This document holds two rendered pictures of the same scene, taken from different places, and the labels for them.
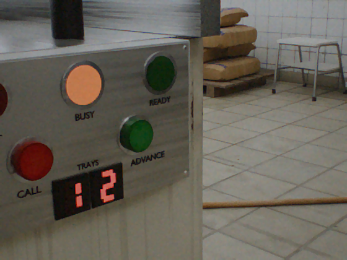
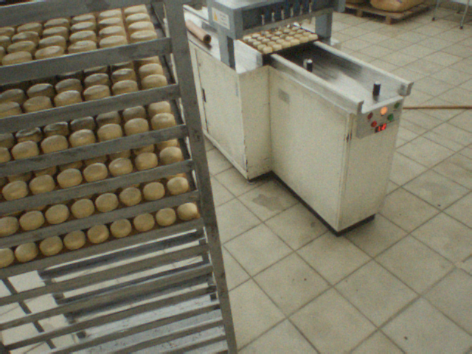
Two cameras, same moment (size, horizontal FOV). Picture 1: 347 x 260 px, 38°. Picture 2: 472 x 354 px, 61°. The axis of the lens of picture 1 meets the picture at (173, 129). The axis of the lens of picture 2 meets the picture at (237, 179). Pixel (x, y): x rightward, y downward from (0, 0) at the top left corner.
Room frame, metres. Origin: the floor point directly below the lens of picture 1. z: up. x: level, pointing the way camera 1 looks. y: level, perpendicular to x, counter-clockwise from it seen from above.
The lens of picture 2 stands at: (-1.31, 0.30, 1.75)
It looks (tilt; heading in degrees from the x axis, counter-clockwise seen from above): 38 degrees down; 16
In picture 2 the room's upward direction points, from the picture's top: 6 degrees counter-clockwise
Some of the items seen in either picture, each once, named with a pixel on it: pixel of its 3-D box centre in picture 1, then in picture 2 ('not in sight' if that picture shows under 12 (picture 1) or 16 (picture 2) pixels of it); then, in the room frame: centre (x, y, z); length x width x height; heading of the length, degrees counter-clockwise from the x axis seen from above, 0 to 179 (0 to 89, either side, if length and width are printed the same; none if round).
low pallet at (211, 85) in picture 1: (197, 77); (378, 5); (4.67, -0.23, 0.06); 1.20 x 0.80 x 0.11; 48
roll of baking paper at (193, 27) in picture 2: not in sight; (197, 30); (1.33, 1.23, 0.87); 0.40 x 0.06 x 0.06; 36
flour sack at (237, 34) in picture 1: (220, 34); not in sight; (4.47, -0.42, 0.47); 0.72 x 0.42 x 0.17; 141
